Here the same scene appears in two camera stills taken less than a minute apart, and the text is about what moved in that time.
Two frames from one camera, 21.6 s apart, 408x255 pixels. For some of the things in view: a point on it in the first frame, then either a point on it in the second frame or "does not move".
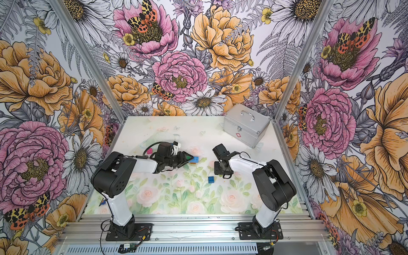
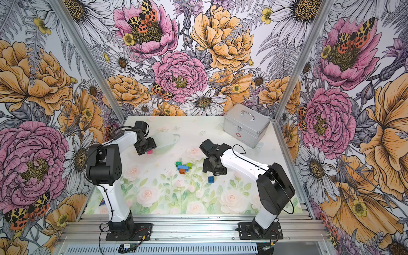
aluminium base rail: x=197 y=230 does not move
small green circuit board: x=127 y=247 does not move
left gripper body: x=171 y=160 to x=144 y=144
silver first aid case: x=245 y=125 does not move
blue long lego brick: x=195 y=160 to x=183 y=167
